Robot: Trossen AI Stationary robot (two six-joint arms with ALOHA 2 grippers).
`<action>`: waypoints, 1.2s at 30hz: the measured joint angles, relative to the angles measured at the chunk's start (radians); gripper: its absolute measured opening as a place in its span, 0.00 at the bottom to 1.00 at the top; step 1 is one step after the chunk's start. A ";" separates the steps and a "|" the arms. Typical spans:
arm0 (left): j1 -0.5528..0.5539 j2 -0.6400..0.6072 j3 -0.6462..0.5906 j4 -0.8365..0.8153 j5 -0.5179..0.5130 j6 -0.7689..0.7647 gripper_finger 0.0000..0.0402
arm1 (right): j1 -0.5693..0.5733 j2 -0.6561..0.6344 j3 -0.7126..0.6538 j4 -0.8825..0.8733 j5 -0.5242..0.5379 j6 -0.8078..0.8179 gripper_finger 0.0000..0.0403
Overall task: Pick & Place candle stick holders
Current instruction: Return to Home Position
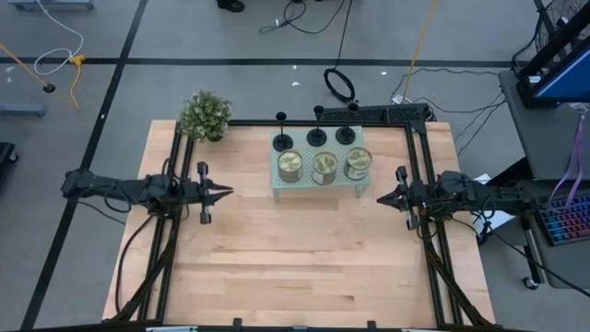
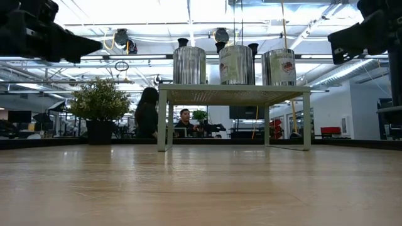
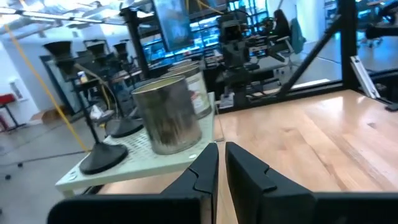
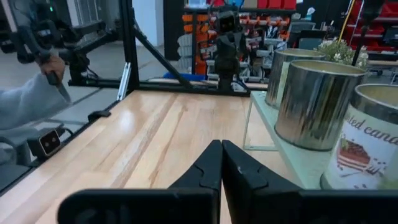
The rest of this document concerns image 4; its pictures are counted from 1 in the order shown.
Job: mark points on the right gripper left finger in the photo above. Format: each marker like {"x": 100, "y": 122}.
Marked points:
{"x": 192, "y": 199}

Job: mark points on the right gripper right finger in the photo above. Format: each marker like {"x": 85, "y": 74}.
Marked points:
{"x": 255, "y": 196}

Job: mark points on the metal scented candle tin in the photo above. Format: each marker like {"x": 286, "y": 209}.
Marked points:
{"x": 314, "y": 105}
{"x": 276, "y": 74}
{"x": 367, "y": 149}

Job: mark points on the black candle stick holder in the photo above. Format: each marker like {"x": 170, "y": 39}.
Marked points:
{"x": 362, "y": 34}

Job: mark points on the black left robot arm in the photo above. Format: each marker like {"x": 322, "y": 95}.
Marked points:
{"x": 225, "y": 83}

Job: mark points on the person's forearm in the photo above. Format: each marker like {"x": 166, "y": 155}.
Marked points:
{"x": 25, "y": 102}

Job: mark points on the storage rack with orange bins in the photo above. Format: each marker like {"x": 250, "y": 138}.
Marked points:
{"x": 199, "y": 37}

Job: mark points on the red storage bin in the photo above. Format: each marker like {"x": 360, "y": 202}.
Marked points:
{"x": 275, "y": 3}
{"x": 219, "y": 2}
{"x": 289, "y": 3}
{"x": 262, "y": 3}

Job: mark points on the blue flat bin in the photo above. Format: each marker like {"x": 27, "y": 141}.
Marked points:
{"x": 183, "y": 76}

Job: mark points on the mint green perforated shelf riser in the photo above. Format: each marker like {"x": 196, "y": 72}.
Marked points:
{"x": 298, "y": 161}

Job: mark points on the clear plastic container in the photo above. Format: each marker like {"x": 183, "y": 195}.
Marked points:
{"x": 197, "y": 3}

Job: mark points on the black partition panel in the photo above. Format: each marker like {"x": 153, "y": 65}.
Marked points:
{"x": 174, "y": 31}

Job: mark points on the grey office chair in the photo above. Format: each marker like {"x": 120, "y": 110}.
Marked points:
{"x": 311, "y": 43}

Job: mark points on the tissue box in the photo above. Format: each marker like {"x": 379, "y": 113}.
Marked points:
{"x": 311, "y": 15}

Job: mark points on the small potted green plant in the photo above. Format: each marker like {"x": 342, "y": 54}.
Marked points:
{"x": 335, "y": 51}

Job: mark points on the yellow pole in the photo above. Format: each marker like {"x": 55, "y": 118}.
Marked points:
{"x": 347, "y": 21}

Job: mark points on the black table edge clip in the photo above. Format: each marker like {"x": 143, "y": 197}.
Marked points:
{"x": 99, "y": 115}

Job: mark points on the red metal cart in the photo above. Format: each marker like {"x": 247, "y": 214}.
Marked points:
{"x": 390, "y": 11}

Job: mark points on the person's hand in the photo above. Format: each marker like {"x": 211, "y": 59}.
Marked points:
{"x": 53, "y": 67}

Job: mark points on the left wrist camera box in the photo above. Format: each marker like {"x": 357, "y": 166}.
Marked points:
{"x": 227, "y": 21}

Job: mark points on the black aluminium table frame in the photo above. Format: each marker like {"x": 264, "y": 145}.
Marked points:
{"x": 129, "y": 46}

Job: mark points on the silver metal bracket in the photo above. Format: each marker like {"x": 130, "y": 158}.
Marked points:
{"x": 124, "y": 81}

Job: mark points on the table level depth camera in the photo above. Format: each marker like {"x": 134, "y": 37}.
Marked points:
{"x": 49, "y": 142}

